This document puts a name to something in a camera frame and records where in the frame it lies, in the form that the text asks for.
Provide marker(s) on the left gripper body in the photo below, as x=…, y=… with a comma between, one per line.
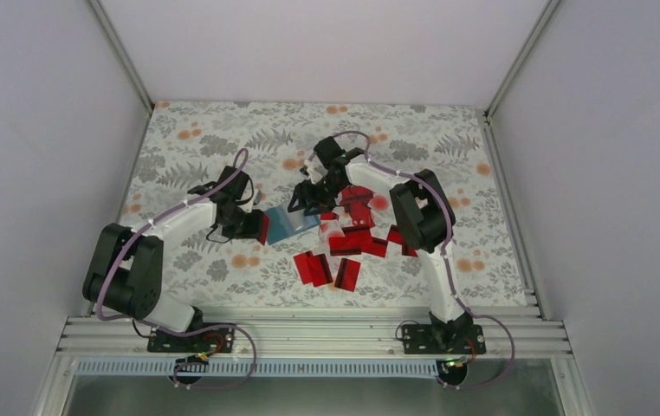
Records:
x=238, y=226

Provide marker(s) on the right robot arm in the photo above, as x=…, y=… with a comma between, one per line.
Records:
x=423, y=217

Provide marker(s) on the red card centre pile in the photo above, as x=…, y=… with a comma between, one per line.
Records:
x=360, y=214

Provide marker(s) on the red card front middle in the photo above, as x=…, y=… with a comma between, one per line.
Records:
x=347, y=275

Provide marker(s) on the floral table mat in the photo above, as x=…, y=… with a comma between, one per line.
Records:
x=190, y=143

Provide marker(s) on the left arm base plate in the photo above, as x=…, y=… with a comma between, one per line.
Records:
x=218, y=340

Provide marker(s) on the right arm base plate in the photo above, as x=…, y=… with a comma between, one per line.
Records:
x=423, y=339

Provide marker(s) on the aluminium rail frame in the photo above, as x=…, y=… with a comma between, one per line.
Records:
x=332, y=333

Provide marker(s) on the perforated cable tray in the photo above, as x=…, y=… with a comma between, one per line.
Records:
x=234, y=368

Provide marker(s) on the red card front left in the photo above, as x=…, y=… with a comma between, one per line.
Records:
x=313, y=269

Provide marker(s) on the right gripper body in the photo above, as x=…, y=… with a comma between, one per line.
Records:
x=323, y=196

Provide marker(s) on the red card right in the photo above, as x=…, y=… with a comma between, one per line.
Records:
x=394, y=236

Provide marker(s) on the white card red dot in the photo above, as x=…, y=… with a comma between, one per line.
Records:
x=378, y=202

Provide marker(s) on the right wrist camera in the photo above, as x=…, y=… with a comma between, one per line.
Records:
x=311, y=169

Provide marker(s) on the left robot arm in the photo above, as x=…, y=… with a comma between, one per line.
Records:
x=126, y=270

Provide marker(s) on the red card with stripe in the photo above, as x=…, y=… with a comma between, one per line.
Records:
x=264, y=229

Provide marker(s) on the teal leather card holder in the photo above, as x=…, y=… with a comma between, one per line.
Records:
x=284, y=224

